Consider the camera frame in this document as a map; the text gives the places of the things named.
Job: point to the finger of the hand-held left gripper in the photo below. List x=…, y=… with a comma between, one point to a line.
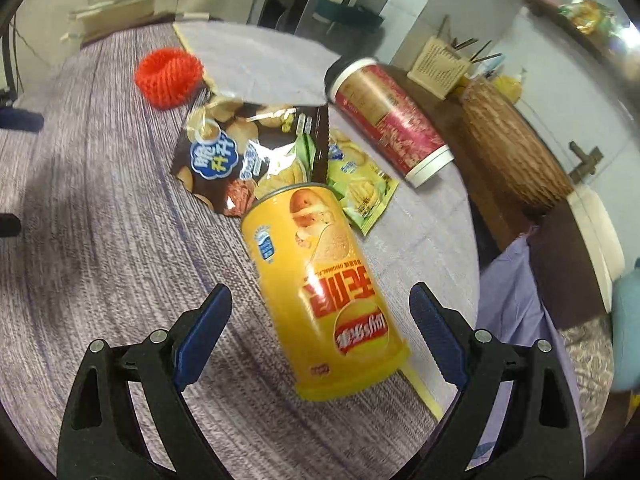
x=7, y=225
x=20, y=120

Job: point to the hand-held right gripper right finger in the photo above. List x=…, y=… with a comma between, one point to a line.
x=440, y=340

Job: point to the green chip bag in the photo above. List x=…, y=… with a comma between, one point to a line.
x=360, y=185

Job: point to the red paper cup black lid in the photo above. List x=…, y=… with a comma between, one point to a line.
x=390, y=120

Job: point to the brown and cream rice cooker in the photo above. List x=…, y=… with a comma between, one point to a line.
x=565, y=270

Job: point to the yellow chip can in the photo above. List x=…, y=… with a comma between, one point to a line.
x=320, y=285

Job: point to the yellow pouch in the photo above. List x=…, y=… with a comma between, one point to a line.
x=587, y=17

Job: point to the brown biscuit bag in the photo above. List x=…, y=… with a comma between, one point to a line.
x=235, y=155

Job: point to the light blue plastic basin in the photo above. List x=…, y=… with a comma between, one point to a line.
x=627, y=330

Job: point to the yellow soap dispenser bottle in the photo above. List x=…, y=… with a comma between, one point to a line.
x=510, y=87

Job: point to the brown paisley cloth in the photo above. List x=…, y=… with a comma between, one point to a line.
x=587, y=370

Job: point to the orange foam net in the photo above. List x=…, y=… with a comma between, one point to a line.
x=167, y=77

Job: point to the beige chopstick holder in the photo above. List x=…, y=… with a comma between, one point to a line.
x=440, y=67

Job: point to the purple floral cloth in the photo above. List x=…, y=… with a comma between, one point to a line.
x=510, y=310

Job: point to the wicker basin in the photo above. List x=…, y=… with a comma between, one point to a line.
x=510, y=145

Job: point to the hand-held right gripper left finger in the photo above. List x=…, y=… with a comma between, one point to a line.
x=200, y=337

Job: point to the bundle of chopsticks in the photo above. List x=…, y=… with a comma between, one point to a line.
x=470, y=50

